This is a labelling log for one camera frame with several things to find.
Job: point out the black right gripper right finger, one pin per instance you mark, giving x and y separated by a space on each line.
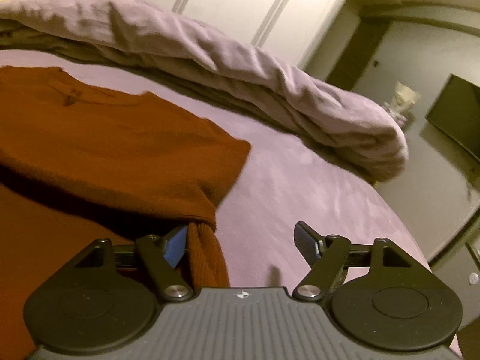
326 257

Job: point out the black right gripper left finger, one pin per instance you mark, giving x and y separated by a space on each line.
160 256

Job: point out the lilac crumpled duvet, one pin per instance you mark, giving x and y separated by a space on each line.
137 34

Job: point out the black wall television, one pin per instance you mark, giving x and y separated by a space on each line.
456 113

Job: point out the lilac bed sheet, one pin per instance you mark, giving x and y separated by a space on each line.
282 183

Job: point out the wrapped flower bouquet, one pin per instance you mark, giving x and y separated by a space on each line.
401 104

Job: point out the dark door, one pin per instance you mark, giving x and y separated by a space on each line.
357 53

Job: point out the rust brown knit cardigan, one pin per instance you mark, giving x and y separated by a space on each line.
80 162

